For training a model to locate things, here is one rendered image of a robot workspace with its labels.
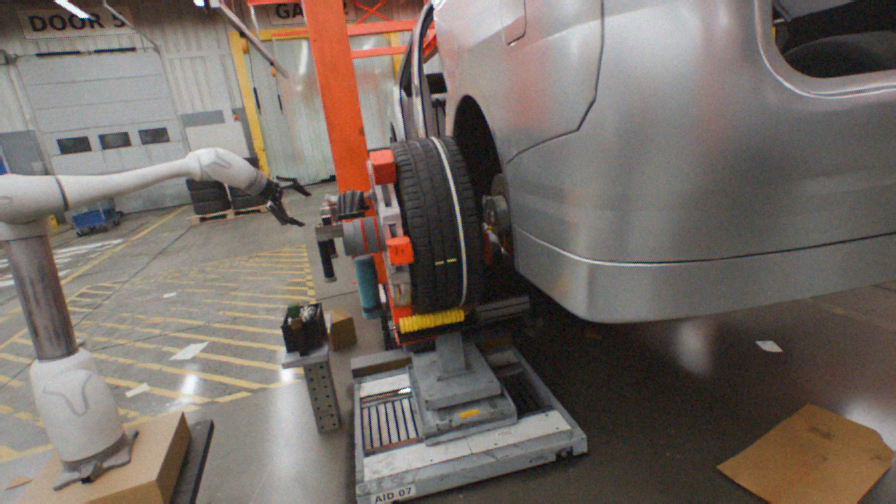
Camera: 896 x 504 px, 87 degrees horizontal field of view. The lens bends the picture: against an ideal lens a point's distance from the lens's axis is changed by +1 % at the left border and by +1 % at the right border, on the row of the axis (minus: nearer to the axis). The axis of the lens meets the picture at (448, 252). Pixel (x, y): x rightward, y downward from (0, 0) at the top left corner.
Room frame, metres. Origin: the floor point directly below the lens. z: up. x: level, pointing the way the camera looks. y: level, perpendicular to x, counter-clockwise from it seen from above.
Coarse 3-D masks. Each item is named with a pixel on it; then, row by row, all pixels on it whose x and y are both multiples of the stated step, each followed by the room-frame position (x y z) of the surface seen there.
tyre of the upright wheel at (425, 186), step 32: (416, 160) 1.60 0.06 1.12; (448, 160) 1.60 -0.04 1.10; (416, 192) 1.51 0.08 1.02; (448, 192) 1.53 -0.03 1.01; (416, 224) 1.47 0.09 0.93; (448, 224) 1.48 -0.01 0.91; (480, 224) 1.50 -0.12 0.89; (416, 256) 1.47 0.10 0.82; (448, 256) 1.48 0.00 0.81; (480, 256) 1.50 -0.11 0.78; (416, 288) 1.58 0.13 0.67; (448, 288) 1.52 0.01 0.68; (480, 288) 1.56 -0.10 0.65
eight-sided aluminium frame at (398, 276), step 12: (384, 204) 1.53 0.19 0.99; (396, 204) 1.54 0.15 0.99; (384, 216) 1.50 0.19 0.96; (396, 216) 1.51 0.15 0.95; (384, 228) 1.50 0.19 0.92; (396, 228) 1.52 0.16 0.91; (384, 252) 1.96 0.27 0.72; (396, 276) 1.50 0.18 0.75; (408, 276) 1.51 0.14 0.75; (396, 288) 1.54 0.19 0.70; (408, 288) 1.56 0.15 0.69; (396, 300) 1.61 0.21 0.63; (408, 300) 1.63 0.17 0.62
